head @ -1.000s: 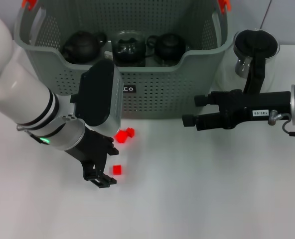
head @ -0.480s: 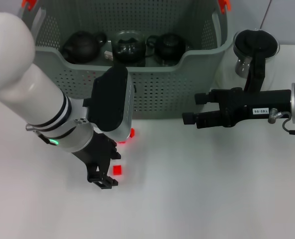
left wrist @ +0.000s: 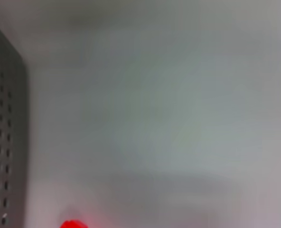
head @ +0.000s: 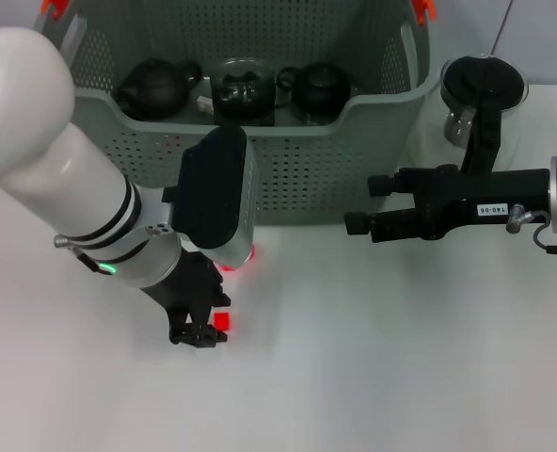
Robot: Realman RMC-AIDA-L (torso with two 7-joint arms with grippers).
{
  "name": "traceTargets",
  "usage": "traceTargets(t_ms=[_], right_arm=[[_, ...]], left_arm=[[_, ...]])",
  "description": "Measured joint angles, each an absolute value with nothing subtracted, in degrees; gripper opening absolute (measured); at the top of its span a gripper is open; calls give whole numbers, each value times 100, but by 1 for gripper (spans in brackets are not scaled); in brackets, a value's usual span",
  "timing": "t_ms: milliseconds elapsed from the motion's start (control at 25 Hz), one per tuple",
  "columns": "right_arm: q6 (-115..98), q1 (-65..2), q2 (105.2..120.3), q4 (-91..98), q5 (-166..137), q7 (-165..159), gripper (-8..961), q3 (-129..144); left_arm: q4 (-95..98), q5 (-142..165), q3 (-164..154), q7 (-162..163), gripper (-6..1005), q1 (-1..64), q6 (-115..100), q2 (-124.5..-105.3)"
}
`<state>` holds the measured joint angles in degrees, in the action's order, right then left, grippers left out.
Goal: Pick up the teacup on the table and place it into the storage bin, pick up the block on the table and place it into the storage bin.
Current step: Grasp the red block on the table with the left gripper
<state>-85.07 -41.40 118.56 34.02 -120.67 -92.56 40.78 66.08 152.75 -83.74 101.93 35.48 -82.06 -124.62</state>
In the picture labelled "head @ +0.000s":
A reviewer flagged grey-green perforated storage bin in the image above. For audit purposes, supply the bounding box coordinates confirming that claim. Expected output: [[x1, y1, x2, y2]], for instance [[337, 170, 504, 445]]
[[33, 0, 442, 225]]

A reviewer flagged silver right gripper cable plug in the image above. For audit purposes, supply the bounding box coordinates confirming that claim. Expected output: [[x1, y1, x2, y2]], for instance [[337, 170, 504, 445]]
[[504, 202, 557, 259]]

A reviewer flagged glass teapot with black handle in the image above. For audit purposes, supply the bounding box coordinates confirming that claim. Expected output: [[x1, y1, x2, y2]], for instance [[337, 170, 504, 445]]
[[407, 54, 530, 175]]

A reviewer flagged orange bin latch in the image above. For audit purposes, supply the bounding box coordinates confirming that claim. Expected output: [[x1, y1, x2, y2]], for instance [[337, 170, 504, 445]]
[[40, 0, 71, 21], [410, 0, 438, 24]]

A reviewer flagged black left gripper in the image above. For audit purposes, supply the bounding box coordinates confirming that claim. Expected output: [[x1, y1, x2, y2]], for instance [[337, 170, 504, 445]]
[[140, 250, 232, 350]]

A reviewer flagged glass teacup with black sleeve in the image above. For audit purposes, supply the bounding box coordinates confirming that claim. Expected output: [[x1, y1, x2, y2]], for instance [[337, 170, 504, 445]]
[[211, 56, 279, 103], [214, 93, 279, 127], [276, 60, 360, 127]]

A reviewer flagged black clay teapot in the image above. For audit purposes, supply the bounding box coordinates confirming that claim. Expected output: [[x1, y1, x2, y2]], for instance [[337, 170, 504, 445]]
[[117, 56, 203, 120]]

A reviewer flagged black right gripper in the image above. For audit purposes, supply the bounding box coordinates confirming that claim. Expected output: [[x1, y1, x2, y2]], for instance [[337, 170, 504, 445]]
[[343, 165, 552, 245]]

